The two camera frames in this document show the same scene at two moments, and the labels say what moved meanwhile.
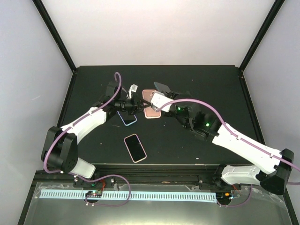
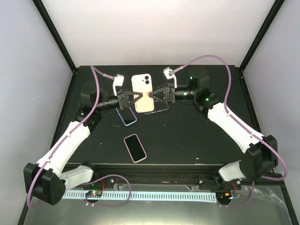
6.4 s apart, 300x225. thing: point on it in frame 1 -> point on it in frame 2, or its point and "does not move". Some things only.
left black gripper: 136,107 -> 123,98
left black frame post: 51,26 does not move
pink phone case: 149,112 -> 142,83
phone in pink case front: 135,148 does not move
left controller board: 94,193 does not move
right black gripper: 171,94 -> 170,93
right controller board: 223,196 does not move
